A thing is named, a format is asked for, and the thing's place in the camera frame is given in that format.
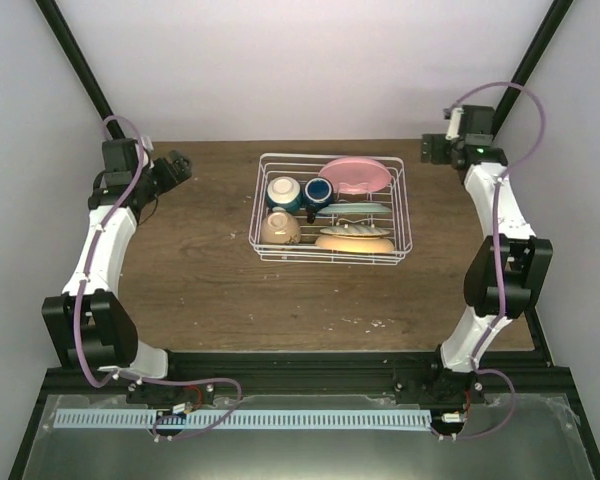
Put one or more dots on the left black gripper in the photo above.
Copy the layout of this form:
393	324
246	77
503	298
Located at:
183	174

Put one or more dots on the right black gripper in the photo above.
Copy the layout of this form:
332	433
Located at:
435	154

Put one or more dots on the pink plate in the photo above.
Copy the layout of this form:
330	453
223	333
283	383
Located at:
356	175

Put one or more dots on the mint green flower plate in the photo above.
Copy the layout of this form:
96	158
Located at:
355	208

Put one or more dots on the cream and blue bowl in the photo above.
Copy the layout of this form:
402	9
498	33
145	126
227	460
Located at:
284	192

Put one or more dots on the cream shallow bowl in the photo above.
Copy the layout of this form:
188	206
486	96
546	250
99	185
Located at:
280	228

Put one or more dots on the dark blue mug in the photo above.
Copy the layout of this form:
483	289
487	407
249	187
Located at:
317	194

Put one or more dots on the white wire dish rack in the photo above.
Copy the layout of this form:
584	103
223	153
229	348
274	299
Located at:
304	167

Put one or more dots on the orange plate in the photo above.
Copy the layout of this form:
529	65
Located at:
356	245

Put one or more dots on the bamboo pattern plate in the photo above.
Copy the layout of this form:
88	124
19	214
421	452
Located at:
355	230

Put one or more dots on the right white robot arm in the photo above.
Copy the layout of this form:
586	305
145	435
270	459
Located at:
508	271

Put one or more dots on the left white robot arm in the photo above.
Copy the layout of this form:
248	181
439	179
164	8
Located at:
88	326

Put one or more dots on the light blue slotted strip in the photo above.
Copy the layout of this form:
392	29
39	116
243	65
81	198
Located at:
390	420

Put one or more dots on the metal front sheet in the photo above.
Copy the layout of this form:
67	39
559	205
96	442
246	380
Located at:
530	436

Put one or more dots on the right black frame post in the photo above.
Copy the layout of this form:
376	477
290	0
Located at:
548	27

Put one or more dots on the black frame post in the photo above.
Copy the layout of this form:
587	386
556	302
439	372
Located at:
63	34
548	27

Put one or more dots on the left black frame post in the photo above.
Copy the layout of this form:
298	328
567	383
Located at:
63	34

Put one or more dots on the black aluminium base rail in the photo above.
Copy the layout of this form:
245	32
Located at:
412	377

